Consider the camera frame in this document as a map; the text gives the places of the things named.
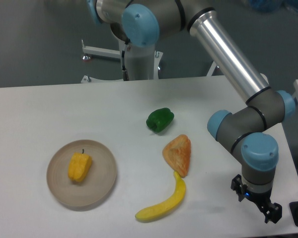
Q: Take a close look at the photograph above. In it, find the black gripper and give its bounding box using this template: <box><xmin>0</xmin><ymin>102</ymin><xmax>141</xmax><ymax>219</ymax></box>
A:
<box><xmin>230</xmin><ymin>174</ymin><xmax>282</xmax><ymax>224</ymax></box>

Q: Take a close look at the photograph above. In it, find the green toy pepper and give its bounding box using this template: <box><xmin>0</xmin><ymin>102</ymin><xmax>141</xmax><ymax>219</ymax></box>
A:
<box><xmin>146</xmin><ymin>108</ymin><xmax>174</xmax><ymax>133</ymax></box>

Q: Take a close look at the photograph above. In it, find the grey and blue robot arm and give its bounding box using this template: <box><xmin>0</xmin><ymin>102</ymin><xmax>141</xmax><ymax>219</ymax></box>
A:
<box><xmin>86</xmin><ymin>0</ymin><xmax>295</xmax><ymax>223</ymax></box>

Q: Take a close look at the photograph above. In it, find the beige round plate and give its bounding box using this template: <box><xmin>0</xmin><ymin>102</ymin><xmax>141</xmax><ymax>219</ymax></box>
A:
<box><xmin>46</xmin><ymin>140</ymin><xmax>117</xmax><ymax>210</ymax></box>

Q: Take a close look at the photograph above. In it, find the blue bag in background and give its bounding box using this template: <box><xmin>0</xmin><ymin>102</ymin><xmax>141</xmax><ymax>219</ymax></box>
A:
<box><xmin>242</xmin><ymin>0</ymin><xmax>298</xmax><ymax>14</ymax></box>

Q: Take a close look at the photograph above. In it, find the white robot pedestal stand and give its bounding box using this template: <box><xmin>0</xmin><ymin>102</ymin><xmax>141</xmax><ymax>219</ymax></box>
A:
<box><xmin>80</xmin><ymin>23</ymin><xmax>224</xmax><ymax>84</ymax></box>

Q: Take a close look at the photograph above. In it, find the orange triangular toy pastry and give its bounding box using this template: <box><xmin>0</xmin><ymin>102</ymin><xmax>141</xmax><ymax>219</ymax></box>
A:
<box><xmin>162</xmin><ymin>134</ymin><xmax>191</xmax><ymax>178</ymax></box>

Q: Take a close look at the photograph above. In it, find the black cable on pedestal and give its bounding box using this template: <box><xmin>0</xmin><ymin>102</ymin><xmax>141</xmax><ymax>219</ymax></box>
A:
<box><xmin>121</xmin><ymin>37</ymin><xmax>132</xmax><ymax>81</ymax></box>

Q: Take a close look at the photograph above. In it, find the yellow toy banana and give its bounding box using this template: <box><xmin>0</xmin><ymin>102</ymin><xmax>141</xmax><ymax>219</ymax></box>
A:
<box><xmin>135</xmin><ymin>171</ymin><xmax>186</xmax><ymax>222</ymax></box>

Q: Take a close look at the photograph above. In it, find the yellow toy pepper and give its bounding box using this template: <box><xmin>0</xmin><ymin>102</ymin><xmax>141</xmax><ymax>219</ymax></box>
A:
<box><xmin>68</xmin><ymin>149</ymin><xmax>92</xmax><ymax>182</ymax></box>

